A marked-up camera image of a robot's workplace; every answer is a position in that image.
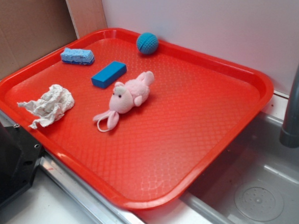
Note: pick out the brown cardboard panel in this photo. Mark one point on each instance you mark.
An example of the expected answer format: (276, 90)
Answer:
(31, 29)

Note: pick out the red plastic tray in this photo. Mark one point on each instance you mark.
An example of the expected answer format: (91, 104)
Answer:
(197, 105)

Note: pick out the grey faucet spout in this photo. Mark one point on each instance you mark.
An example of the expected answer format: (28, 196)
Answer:
(289, 134)

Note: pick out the pink plush bunny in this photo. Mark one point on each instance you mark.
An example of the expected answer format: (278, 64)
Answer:
(126, 96)

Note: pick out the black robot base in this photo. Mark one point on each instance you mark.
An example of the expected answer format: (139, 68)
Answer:
(20, 155)

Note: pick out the light blue sponge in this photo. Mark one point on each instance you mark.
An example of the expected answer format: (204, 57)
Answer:
(77, 56)

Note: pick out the blue rectangular block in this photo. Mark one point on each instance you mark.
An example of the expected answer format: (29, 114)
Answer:
(109, 74)

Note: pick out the blue knitted ball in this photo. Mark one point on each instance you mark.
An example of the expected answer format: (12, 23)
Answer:
(147, 43)

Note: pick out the grey plastic sink basin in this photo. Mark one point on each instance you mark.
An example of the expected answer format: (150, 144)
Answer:
(255, 180)

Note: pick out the crumpled white paper towel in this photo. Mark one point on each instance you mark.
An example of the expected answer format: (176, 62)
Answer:
(50, 107)

